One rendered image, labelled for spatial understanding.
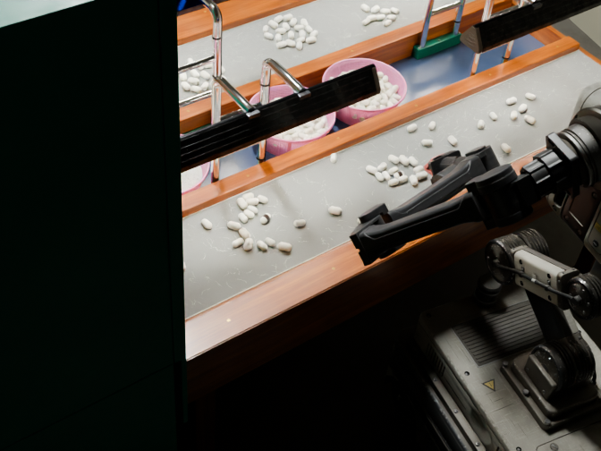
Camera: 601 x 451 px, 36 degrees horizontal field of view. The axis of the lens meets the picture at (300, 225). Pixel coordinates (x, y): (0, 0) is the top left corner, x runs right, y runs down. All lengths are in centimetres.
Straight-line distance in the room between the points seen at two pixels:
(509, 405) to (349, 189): 73
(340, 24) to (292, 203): 89
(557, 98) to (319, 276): 113
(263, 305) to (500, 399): 71
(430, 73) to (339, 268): 104
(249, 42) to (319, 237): 89
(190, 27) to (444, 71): 86
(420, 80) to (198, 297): 122
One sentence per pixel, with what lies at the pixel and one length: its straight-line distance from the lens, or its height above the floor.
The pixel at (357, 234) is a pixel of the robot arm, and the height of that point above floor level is 108.
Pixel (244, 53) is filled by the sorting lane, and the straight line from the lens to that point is 305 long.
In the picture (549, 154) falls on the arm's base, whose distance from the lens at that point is 181.
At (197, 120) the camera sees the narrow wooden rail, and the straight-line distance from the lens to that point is 277.
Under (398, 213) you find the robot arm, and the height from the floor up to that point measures 105.
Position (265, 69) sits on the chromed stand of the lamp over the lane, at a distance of 240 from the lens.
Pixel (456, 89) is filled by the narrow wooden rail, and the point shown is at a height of 76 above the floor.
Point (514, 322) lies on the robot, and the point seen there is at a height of 48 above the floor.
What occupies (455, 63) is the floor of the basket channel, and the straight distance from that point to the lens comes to 324.
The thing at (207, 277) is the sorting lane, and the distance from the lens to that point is 233.
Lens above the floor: 252
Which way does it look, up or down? 46 degrees down
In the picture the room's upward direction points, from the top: 6 degrees clockwise
